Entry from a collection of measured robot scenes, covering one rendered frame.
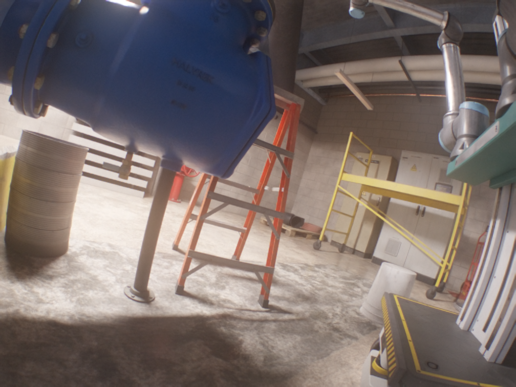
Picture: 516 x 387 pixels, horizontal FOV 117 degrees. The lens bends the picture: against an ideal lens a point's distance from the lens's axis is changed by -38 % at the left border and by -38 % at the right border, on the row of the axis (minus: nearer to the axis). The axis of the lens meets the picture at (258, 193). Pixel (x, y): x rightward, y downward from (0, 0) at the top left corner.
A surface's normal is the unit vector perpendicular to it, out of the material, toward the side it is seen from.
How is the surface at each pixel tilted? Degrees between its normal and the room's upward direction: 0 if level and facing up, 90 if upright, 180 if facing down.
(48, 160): 90
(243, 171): 90
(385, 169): 90
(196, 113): 114
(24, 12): 88
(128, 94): 120
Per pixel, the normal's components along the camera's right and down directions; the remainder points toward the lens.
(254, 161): 0.61, 0.20
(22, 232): 0.41, 0.14
